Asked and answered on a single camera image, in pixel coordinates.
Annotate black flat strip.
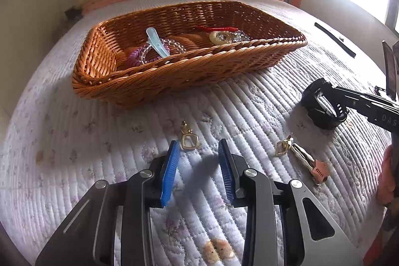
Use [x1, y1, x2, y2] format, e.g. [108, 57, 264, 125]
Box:
[314, 22, 356, 58]

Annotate black upright phone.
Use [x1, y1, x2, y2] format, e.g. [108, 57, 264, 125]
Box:
[382, 40, 399, 98]

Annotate white wardrobe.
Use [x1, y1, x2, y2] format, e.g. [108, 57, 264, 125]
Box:
[0, 0, 94, 117]

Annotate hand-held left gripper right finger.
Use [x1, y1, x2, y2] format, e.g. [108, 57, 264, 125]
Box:
[218, 139, 364, 266]

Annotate red string bracelet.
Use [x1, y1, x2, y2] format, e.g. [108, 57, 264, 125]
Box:
[196, 25, 239, 33]

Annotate black wristwatch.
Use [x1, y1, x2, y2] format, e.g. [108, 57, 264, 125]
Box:
[301, 77, 348, 129]

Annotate yellow spiral hair tie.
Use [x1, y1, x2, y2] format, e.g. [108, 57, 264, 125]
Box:
[209, 30, 234, 45]

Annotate light blue hair clip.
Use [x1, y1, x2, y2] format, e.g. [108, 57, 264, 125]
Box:
[146, 27, 171, 59]

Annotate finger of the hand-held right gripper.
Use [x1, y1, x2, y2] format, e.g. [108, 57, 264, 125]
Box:
[335, 85, 399, 108]
[315, 91, 359, 118]

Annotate clear bead bracelet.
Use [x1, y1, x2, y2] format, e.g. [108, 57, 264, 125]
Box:
[137, 38, 187, 63]

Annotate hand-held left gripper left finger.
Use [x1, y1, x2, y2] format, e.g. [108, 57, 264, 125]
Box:
[36, 141, 181, 266]

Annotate dark box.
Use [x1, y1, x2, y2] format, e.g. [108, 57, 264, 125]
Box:
[64, 6, 83, 22]

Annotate star hair clip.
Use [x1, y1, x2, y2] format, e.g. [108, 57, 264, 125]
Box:
[290, 143, 331, 185]

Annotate brown wicker basket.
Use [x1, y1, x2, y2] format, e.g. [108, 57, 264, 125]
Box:
[72, 0, 307, 110]

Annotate purple spiral hair tie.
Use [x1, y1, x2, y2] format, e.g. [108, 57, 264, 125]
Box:
[126, 46, 170, 67]

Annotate person's right hand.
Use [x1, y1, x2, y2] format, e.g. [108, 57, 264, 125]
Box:
[376, 145, 399, 207]

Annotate person's right forearm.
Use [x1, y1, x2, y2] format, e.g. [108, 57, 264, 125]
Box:
[363, 204, 399, 266]

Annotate gold square earring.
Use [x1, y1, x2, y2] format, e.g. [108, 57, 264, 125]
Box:
[180, 121, 200, 151]
[275, 135, 294, 157]

